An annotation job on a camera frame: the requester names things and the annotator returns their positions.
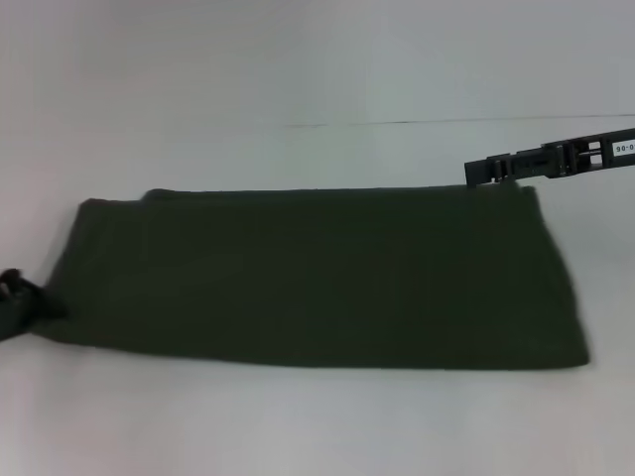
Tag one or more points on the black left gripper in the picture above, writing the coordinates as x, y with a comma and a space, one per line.
12, 307

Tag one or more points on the dark green shirt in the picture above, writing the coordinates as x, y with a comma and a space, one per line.
317, 277

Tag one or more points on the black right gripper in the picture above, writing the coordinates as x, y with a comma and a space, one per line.
590, 151

